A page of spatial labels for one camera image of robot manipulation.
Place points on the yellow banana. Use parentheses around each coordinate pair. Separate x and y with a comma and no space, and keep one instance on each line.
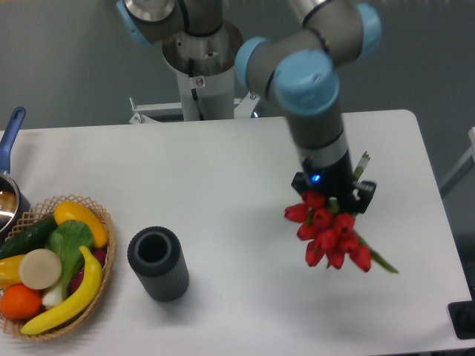
(73,305)

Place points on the red tulip bouquet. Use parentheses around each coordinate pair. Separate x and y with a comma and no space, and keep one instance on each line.
(329,230)

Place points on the green bok choy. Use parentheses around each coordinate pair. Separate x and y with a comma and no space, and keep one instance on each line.
(65,242)

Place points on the woven wicker basket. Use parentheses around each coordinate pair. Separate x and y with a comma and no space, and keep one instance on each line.
(39,212)

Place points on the dark grey ribbed vase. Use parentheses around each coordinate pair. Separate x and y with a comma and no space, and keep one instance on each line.
(155,255)

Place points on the blue handled saucepan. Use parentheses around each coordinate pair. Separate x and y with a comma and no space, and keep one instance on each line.
(13,202)

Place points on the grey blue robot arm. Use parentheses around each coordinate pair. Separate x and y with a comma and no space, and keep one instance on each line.
(296,75)

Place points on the black device at edge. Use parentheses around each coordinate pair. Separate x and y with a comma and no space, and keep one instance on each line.
(462,318)

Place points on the green cucumber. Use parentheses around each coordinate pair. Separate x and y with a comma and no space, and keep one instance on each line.
(33,237)

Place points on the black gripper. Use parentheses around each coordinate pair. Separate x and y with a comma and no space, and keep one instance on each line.
(338,180)

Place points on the orange fruit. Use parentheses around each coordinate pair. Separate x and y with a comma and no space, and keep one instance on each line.
(21,303)

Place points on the yellow bell pepper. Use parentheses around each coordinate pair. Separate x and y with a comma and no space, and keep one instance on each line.
(9,271)

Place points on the white frame at right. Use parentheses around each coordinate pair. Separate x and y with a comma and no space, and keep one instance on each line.
(459,170)

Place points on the red purple vegetable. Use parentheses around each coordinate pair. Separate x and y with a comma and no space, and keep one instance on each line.
(100,254)

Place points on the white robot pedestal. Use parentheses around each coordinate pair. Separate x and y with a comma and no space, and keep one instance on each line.
(205,73)

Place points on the beige round slice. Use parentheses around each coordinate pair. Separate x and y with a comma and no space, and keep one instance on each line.
(40,269)

